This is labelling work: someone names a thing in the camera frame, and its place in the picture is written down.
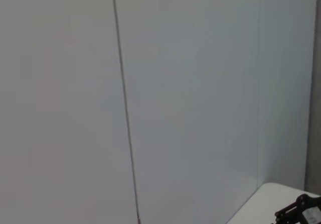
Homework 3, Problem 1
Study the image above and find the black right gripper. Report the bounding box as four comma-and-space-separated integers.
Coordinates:
274, 194, 321, 224

